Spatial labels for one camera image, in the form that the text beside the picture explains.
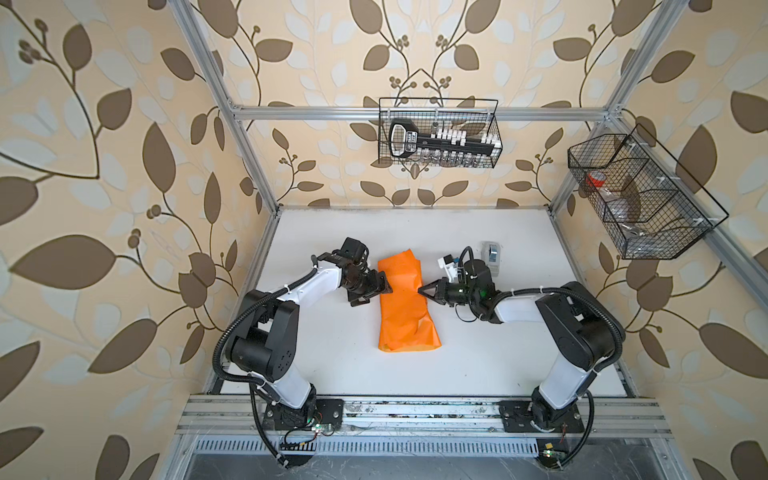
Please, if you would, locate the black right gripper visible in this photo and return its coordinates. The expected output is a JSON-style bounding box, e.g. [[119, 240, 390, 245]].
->
[[418, 277, 478, 307]]

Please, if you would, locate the orange wrapping paper sheet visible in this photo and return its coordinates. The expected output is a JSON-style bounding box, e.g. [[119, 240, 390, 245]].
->
[[378, 250, 442, 353]]

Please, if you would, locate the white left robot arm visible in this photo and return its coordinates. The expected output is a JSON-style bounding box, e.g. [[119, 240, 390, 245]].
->
[[213, 237, 392, 410]]

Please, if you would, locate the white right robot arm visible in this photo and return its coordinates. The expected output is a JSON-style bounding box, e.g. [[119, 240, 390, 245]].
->
[[418, 255, 626, 432]]

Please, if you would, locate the grey tape dispenser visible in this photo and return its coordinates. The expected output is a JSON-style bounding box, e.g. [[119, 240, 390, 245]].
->
[[481, 241, 501, 277]]

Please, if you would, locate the black white tool in basket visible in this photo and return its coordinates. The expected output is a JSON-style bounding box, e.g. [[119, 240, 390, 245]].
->
[[385, 118, 502, 160]]

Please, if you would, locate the red capped clear bottle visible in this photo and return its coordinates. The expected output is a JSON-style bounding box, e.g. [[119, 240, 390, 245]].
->
[[586, 170, 637, 236]]

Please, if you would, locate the black wire basket back wall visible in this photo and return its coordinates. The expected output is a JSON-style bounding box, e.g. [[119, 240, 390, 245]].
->
[[378, 96, 503, 169]]

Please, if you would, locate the black wire basket wall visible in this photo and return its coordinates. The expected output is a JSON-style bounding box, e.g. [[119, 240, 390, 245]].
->
[[378, 96, 503, 169], [568, 124, 729, 260]]

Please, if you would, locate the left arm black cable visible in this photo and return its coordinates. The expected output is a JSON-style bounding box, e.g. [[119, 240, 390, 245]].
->
[[211, 266, 319, 469]]

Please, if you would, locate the black wire basket right wall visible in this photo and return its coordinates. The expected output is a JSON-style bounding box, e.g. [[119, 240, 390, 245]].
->
[[568, 124, 729, 260]]

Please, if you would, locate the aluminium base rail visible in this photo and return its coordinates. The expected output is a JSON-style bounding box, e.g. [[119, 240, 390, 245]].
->
[[176, 394, 673, 439]]

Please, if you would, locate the aluminium frame post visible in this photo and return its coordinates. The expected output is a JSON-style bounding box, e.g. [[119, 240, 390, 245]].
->
[[169, 1, 280, 217]]

